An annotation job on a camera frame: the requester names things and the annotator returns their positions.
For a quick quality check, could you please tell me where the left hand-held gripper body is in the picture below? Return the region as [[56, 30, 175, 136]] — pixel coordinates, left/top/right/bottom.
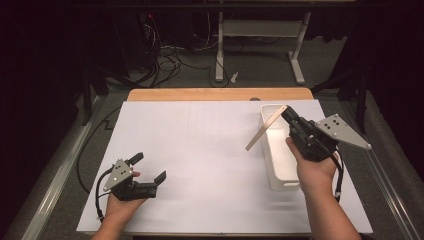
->
[[102, 158, 158, 202]]

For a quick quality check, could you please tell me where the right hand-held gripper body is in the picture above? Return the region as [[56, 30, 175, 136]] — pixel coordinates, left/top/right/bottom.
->
[[287, 113, 373, 163]]

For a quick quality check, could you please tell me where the white plastic storage box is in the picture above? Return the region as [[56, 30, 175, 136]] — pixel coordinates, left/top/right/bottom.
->
[[259, 103, 303, 192]]

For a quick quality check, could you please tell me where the person's right hand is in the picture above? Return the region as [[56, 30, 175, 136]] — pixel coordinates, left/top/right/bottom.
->
[[285, 136, 340, 198]]

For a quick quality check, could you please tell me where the person's left hand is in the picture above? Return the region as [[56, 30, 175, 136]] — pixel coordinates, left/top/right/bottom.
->
[[105, 171, 150, 220]]

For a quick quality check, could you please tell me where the white board mat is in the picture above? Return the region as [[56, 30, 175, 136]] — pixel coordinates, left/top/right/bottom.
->
[[76, 99, 374, 235]]

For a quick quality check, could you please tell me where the black metal stand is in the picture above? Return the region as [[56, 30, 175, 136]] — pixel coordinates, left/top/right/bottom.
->
[[81, 65, 112, 128], [311, 59, 370, 135]]

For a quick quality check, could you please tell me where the wooden table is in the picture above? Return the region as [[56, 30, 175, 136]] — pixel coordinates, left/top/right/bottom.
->
[[126, 87, 315, 103]]

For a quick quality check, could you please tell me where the left hand-held gripper black cable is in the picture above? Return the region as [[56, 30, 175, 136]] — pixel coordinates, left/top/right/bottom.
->
[[95, 166, 116, 222]]

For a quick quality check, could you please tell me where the hand-held gripper black cable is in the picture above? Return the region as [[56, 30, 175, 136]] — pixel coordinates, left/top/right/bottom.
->
[[328, 146, 345, 203], [95, 166, 116, 222]]

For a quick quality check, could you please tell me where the long black floor cable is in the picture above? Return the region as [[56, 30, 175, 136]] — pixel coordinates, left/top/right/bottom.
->
[[76, 105, 123, 195]]

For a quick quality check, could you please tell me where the right hand-held gripper black cable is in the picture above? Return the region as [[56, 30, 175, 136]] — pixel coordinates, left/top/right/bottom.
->
[[328, 146, 345, 203]]

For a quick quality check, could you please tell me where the aluminium floor rail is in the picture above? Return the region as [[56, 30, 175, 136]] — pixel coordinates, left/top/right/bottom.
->
[[339, 99, 424, 240], [19, 95, 108, 240]]

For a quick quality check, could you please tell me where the white metal desk frame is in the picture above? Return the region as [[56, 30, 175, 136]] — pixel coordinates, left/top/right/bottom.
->
[[214, 11, 313, 86]]

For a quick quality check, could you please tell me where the tangle of floor cables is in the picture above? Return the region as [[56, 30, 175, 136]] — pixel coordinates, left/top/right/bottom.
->
[[142, 13, 232, 89]]

